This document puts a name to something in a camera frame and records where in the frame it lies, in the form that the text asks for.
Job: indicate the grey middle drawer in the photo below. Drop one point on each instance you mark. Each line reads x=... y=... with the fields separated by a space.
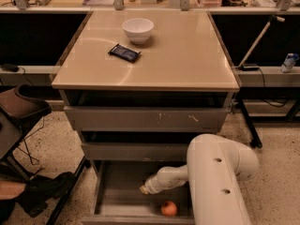
x=136 y=146

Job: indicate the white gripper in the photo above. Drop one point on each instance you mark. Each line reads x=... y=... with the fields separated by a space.
x=152 y=186

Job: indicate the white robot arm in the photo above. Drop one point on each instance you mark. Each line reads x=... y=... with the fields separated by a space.
x=214 y=167

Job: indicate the brown office chair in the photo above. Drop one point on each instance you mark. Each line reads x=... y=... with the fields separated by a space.
x=19 y=114

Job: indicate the white stick with black tip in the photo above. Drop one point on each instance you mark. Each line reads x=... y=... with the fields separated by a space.
x=272 y=19

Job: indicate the black table leg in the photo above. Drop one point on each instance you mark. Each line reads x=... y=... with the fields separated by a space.
x=255 y=141

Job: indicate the black power adapter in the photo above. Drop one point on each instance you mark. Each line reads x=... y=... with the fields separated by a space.
x=9 y=67
x=249 y=67

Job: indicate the black power adapter left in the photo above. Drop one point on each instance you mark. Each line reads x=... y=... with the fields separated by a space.
x=9 y=67

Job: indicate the white ceramic bowl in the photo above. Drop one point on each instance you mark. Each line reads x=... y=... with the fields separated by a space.
x=138 y=30

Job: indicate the grey drawer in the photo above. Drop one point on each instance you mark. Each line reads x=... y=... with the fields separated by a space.
x=136 y=146
x=146 y=119
x=119 y=201

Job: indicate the grey bottom drawer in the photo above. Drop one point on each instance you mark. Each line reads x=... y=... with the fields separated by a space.
x=119 y=201

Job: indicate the black shoe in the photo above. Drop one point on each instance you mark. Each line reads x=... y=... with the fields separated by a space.
x=36 y=194

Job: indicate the orange fruit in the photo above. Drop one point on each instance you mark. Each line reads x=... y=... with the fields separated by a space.
x=168 y=209

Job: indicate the black power adapter right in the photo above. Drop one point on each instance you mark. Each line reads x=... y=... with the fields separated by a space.
x=249 y=67

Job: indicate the grey top drawer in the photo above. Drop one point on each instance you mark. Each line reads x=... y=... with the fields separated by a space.
x=146 y=119

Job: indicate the dark blue snack packet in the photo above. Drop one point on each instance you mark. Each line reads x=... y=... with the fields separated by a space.
x=124 y=53

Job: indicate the grey drawer cabinet with counter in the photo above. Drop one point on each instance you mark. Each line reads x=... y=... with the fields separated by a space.
x=182 y=65

